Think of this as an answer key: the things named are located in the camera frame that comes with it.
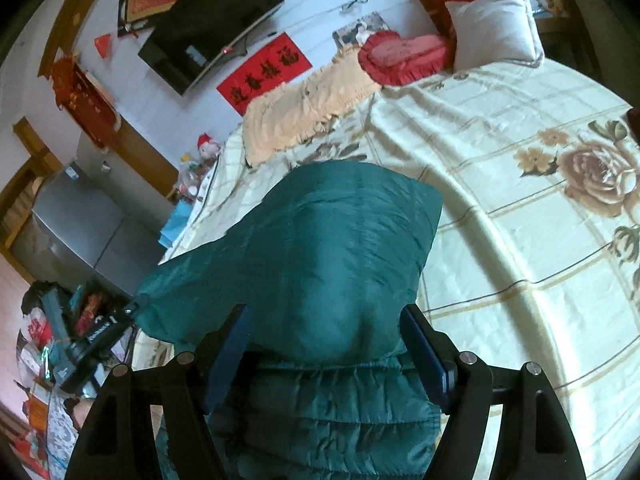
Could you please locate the beige folded blanket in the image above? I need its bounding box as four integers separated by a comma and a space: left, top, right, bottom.
242, 45, 383, 168

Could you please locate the white pillow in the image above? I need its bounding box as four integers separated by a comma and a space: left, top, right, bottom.
444, 0, 546, 71

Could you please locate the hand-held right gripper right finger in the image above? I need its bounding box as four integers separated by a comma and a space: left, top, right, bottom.
399, 304, 587, 480

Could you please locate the red heart cushion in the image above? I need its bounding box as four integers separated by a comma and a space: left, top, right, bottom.
357, 30, 457, 86

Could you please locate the checked floral bedspread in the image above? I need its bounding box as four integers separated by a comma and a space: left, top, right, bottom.
47, 55, 640, 480

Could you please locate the wooden door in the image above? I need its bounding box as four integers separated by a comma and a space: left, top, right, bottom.
115, 115, 181, 186

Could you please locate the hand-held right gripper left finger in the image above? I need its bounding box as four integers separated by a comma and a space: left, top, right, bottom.
65, 304, 252, 480

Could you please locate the grey refrigerator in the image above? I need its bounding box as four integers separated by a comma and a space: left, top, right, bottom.
12, 160, 163, 296

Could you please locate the red wall banner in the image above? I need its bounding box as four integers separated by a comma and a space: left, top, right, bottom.
216, 32, 313, 116

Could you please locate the black flat television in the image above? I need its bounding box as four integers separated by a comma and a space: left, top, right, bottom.
137, 0, 286, 96

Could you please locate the plush toy with red hat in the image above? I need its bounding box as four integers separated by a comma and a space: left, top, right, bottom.
196, 132, 223, 161

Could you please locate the blue paper bag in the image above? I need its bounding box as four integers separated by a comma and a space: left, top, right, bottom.
160, 202, 193, 248

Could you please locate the framed photo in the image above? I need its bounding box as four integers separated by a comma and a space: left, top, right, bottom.
332, 12, 391, 51

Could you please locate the green quilted puffer jacket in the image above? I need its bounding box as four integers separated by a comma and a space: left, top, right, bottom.
135, 160, 446, 480

